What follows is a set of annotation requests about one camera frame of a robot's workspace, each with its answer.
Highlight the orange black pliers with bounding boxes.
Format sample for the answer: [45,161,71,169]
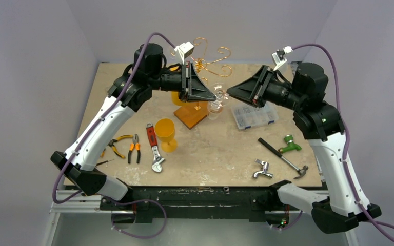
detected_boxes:
[127,134,141,164]

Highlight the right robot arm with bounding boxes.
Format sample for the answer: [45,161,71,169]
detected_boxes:
[227,63,382,234]

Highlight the gold wire wine glass rack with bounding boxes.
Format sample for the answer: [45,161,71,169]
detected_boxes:
[169,37,233,84]

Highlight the black table front rail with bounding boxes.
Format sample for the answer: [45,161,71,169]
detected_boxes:
[100,182,299,223]

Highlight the purple loop cable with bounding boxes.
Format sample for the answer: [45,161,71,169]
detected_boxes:
[111,198,168,239]

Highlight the green faucet valve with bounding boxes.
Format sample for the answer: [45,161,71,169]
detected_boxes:
[278,134,302,154]

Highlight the wooden rack base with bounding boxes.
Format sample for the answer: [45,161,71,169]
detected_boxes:
[173,101,208,130]

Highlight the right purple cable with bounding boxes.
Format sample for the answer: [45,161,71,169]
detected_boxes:
[290,43,394,246]

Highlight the small black hex key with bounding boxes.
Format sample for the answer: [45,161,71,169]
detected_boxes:
[96,159,114,167]

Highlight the chrome faucet tap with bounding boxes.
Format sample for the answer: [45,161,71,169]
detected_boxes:
[253,159,273,178]

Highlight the aluminium frame rail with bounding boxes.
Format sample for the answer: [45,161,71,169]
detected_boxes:
[49,193,102,213]

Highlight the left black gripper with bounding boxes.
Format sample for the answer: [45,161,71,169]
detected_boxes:
[149,60,216,103]

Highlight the black handled hammer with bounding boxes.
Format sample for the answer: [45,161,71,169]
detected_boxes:
[258,138,309,179]

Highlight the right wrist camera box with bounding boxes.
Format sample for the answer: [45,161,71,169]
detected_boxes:
[271,46,293,72]

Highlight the clear wine glass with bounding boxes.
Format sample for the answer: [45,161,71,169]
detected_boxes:
[207,83,231,120]

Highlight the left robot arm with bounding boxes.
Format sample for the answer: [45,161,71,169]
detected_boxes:
[51,42,215,210]

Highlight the yellow wine glass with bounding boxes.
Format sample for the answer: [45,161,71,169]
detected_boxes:
[171,92,184,106]
[154,118,178,153]

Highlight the red adjustable wrench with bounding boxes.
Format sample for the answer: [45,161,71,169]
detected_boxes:
[146,122,165,173]

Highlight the yellow long nose pliers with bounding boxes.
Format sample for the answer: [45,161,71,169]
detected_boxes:
[100,134,134,159]

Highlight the clear plastic screw box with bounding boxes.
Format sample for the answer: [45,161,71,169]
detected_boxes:
[230,102,279,130]

